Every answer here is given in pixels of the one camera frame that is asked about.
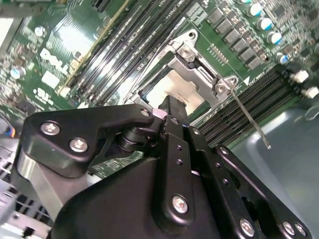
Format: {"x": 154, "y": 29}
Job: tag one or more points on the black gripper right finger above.
{"x": 244, "y": 174}

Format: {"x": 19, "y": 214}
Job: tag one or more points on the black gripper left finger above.
{"x": 112, "y": 117}

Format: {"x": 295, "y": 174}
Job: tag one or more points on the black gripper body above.
{"x": 119, "y": 204}

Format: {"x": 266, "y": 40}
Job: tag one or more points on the silver square CPU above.
{"x": 172, "y": 83}

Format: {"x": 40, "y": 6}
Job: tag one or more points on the metal socket cover frame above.
{"x": 193, "y": 82}

